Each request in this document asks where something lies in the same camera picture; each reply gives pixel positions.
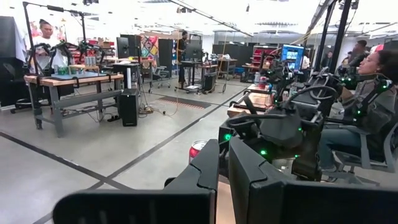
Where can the wooden station table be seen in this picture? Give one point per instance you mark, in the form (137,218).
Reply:
(258,99)

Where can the red shelving unit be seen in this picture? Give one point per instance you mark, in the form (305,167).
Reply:
(261,54)

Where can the black standing desk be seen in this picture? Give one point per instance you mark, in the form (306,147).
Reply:
(189,62)

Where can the person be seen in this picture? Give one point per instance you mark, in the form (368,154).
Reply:
(183,46)
(360,49)
(327,59)
(46,39)
(376,109)

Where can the black distant robot arm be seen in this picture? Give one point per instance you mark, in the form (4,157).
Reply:
(83,47)

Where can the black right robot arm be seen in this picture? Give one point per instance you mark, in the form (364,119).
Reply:
(311,155)

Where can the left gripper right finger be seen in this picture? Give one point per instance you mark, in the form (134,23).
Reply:
(311,205)

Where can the blue screen monitor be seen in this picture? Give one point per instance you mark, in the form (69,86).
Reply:
(292,55)

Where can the red Fanta can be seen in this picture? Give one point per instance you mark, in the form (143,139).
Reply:
(196,152)

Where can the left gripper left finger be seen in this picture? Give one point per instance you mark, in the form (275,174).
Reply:
(140,208)

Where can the black computer tower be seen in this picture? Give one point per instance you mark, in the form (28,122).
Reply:
(129,107)

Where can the grey office chair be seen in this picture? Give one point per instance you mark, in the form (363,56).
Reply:
(363,155)

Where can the black partition panel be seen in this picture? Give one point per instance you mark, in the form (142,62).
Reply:
(165,53)

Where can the dark floor mat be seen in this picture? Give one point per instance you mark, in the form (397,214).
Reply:
(185,102)

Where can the black metal pole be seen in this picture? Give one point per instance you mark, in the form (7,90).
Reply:
(323,37)
(340,34)

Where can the colourful patterned panel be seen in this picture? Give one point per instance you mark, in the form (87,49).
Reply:
(150,46)

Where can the black overhead camera frame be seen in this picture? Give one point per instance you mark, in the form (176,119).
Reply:
(55,8)

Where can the black monitor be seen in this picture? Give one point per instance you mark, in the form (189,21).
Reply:
(122,47)

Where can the wooden top workbench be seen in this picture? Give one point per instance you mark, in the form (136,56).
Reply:
(77,81)

